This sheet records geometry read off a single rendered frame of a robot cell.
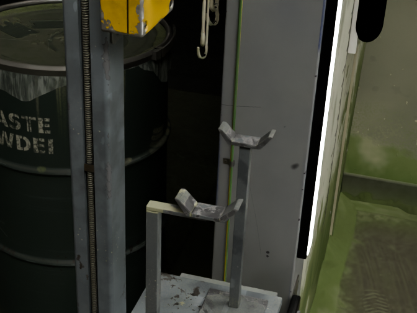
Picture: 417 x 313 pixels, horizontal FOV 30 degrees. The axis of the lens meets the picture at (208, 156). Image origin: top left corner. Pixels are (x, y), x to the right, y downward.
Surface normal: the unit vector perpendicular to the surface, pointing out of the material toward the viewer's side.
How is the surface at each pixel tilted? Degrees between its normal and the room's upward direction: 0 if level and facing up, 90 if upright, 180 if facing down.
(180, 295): 0
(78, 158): 90
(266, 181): 90
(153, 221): 90
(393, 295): 0
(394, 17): 57
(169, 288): 0
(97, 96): 90
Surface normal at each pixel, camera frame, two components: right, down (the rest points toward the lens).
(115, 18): -0.27, 0.45
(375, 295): 0.04, -0.88
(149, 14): 0.96, 0.16
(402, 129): -0.21, -0.11
